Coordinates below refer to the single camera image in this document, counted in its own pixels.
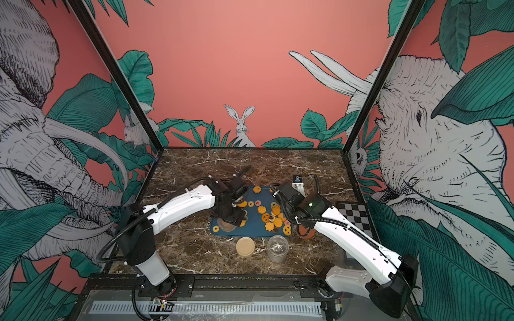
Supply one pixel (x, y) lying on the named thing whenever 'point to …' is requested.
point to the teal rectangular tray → (254, 211)
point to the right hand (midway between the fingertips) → (292, 202)
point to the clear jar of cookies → (278, 246)
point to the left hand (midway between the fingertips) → (234, 217)
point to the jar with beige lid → (225, 225)
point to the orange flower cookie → (269, 226)
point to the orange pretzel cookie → (266, 217)
